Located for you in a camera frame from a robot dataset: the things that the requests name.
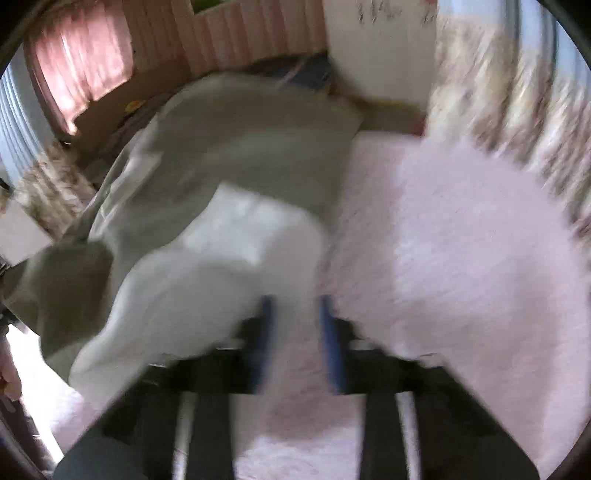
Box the pink floral bedsheet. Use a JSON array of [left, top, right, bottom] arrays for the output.
[[48, 131, 585, 480]]

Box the grey garment with white lining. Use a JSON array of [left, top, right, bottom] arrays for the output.
[[0, 71, 363, 404]]

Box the pink window curtain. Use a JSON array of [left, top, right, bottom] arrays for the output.
[[24, 11, 136, 136]]

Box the folded blue striped quilt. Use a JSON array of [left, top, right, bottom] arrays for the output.
[[274, 58, 334, 95]]

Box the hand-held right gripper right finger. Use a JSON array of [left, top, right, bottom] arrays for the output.
[[320, 294, 502, 480]]

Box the person's left hand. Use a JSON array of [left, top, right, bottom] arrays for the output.
[[0, 340, 22, 402]]

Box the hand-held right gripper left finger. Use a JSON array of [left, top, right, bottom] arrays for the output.
[[102, 295, 278, 480]]

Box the white floral curtain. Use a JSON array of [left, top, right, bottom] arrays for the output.
[[427, 11, 591, 227]]

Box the white wardrobe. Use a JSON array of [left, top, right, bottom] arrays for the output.
[[322, 0, 438, 108]]

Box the brown floral curtain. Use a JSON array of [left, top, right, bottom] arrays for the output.
[[13, 141, 100, 241]]

